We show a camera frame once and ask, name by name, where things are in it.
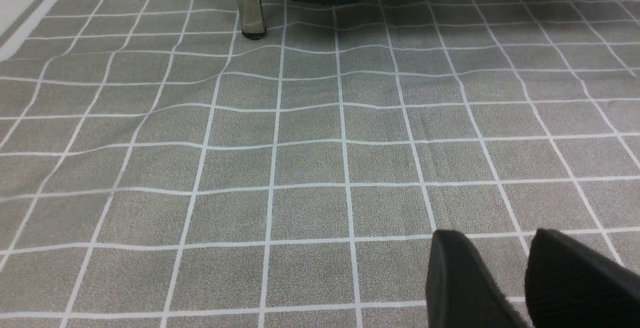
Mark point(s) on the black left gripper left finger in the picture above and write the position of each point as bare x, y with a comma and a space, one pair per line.
460, 291

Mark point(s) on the grey checkered floor cloth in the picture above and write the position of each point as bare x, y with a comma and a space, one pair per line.
160, 169

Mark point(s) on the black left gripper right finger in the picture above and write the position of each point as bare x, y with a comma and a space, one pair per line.
568, 284

